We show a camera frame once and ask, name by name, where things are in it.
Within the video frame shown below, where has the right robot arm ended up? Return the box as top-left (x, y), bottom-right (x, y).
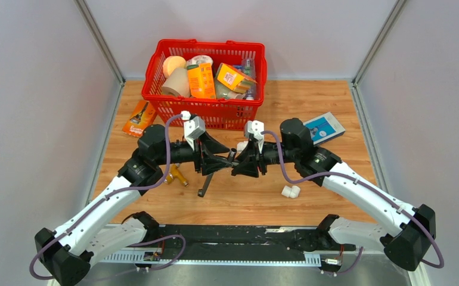
top-left (232, 118), bottom-right (445, 271)

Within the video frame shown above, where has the white tape roll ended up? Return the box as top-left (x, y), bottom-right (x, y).
top-left (186, 55), bottom-right (213, 66)

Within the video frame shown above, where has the white slotted cable duct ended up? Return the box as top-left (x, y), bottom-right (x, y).
top-left (99, 252), bottom-right (322, 267)

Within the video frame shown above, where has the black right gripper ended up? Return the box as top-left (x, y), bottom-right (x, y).
top-left (231, 138), bottom-right (298, 178)

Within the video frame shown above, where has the orange yellow tilted box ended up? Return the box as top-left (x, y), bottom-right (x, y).
top-left (215, 63), bottom-right (257, 94)

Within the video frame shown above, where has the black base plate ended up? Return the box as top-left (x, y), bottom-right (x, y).
top-left (146, 224), bottom-right (356, 262)

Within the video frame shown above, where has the red plastic shopping basket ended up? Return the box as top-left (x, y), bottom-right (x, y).
top-left (141, 39), bottom-right (267, 130)

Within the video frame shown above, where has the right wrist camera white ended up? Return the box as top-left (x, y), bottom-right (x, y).
top-left (244, 120), bottom-right (265, 154)

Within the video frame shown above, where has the blue white razor box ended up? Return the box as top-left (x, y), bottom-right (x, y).
top-left (303, 112), bottom-right (346, 147)

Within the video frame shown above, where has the orange razor box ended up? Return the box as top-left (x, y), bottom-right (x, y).
top-left (122, 100), bottom-right (157, 138)

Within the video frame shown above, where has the clear plastic bottle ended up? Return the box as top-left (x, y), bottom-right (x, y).
top-left (241, 58), bottom-right (256, 101)

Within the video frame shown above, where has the orange round sponge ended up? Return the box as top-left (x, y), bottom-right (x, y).
top-left (162, 55), bottom-right (187, 78)

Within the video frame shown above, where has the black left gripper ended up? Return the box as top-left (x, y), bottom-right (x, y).
top-left (155, 129), bottom-right (232, 176)

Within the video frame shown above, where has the beige paper roll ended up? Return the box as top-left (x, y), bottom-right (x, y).
top-left (161, 67), bottom-right (191, 98)

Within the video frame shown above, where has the white plastic elbow fitting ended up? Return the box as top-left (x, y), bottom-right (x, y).
top-left (281, 185), bottom-right (301, 198)

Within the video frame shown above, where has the brass yellow faucet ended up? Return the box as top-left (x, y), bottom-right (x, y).
top-left (163, 163), bottom-right (189, 186)

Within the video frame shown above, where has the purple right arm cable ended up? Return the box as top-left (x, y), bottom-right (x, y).
top-left (262, 130), bottom-right (445, 276)

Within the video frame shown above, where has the orange tall box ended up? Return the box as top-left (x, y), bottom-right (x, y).
top-left (187, 63), bottom-right (216, 100)

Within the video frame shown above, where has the white plastic pipe fitting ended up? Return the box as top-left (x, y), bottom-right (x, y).
top-left (236, 141), bottom-right (249, 153)

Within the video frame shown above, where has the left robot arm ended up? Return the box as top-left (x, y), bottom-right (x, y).
top-left (30, 120), bottom-right (230, 285)

